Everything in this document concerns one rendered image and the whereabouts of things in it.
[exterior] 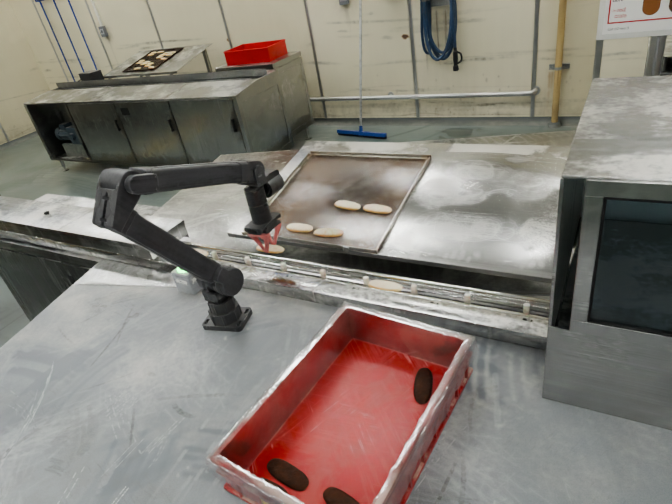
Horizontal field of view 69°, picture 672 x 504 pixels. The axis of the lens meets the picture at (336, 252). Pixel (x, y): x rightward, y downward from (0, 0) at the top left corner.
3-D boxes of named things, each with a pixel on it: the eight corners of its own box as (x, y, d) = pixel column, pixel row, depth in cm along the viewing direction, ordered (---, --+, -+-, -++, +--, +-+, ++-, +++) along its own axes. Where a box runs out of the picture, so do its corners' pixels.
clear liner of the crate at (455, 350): (215, 491, 91) (199, 459, 86) (349, 329, 123) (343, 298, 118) (371, 588, 73) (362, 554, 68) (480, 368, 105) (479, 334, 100)
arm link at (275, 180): (230, 165, 133) (253, 168, 128) (257, 150, 141) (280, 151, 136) (241, 204, 139) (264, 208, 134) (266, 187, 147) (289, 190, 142)
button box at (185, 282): (180, 300, 154) (168, 272, 149) (196, 286, 160) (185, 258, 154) (199, 305, 150) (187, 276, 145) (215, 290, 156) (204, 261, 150)
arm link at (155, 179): (99, 194, 104) (130, 200, 98) (96, 167, 102) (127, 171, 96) (242, 178, 138) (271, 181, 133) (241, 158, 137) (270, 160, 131)
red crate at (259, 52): (226, 66, 471) (222, 52, 465) (246, 57, 498) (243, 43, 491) (270, 62, 450) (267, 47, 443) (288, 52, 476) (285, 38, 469)
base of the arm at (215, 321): (202, 329, 134) (241, 332, 130) (193, 307, 130) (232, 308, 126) (216, 309, 141) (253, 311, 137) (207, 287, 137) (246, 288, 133)
